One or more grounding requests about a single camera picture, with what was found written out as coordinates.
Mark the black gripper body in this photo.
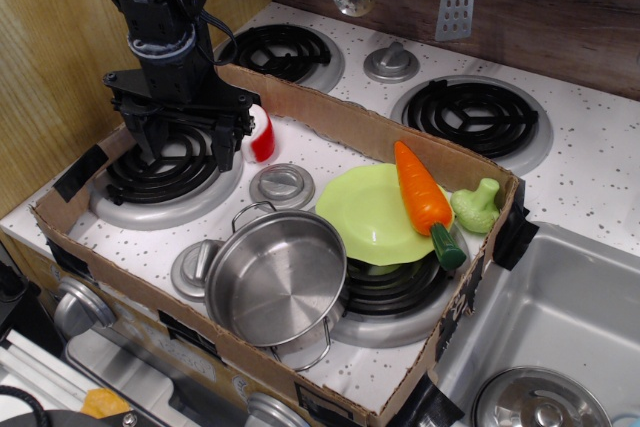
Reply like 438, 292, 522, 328
103, 53, 259, 136

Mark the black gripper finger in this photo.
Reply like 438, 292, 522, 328
211, 117, 236, 172
123, 114, 169, 160

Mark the orange toy carrot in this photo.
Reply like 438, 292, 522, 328
394, 141, 467, 271

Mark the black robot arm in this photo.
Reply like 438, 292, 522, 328
1, 0, 256, 182

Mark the light green plastic plate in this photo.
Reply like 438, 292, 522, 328
316, 163, 434, 265

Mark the red white toy can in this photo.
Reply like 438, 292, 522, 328
241, 104, 276, 163

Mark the front left black burner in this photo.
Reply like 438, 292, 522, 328
90, 126, 244, 231

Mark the black burner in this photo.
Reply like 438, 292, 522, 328
390, 75, 553, 176
331, 252, 470, 348
90, 126, 244, 231
214, 24, 345, 93

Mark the silver middle stove knob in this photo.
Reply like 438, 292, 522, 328
249, 163, 315, 209

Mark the silver stove knob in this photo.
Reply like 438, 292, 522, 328
363, 41, 420, 84
170, 239, 224, 303
249, 163, 315, 209

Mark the back left black burner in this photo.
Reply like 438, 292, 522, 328
214, 24, 345, 93

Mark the brown cardboard fence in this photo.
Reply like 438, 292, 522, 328
29, 62, 540, 427

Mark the silver front stove knob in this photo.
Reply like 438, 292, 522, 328
170, 239, 224, 303

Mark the stainless steel pot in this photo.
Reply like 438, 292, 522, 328
204, 202, 347, 372

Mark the silver back stove knob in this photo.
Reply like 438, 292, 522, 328
363, 41, 420, 84

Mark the silver oven front knob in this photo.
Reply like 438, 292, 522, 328
54, 277, 116, 339

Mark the front right black burner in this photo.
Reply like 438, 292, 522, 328
331, 252, 470, 348

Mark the hanging metal spatula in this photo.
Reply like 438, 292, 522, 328
434, 0, 475, 42

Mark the green toy broccoli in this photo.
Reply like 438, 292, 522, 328
450, 178, 500, 234

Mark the back right black burner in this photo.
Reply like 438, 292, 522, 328
390, 75, 553, 176

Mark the yellow sponge piece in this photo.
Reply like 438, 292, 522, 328
80, 388, 131, 419

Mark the silver lower front knob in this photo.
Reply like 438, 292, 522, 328
244, 392, 297, 427

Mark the grey sink basin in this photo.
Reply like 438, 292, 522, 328
436, 223, 639, 426

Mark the silver pot lid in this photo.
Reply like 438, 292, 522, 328
470, 367, 612, 426

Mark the black cable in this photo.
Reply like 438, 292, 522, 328
0, 384, 56, 427

